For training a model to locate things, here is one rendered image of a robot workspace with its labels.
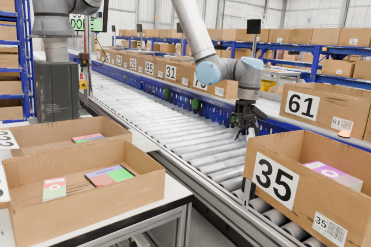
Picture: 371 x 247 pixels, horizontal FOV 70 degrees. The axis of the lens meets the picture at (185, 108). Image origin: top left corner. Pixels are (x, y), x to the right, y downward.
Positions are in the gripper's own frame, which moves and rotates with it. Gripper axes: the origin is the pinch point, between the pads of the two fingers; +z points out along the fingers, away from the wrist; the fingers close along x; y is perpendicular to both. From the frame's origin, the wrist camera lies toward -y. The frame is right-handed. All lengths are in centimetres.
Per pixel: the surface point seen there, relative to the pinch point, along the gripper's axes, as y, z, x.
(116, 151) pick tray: 53, 0, -14
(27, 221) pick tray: 83, -1, 15
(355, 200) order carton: 23, -9, 53
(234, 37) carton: -481, -70, -506
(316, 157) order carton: -7.8, -3.2, 27.8
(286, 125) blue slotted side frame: -23.1, -6.4, 3.7
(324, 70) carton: -458, -9, -212
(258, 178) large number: 21.1, -0.6, 25.3
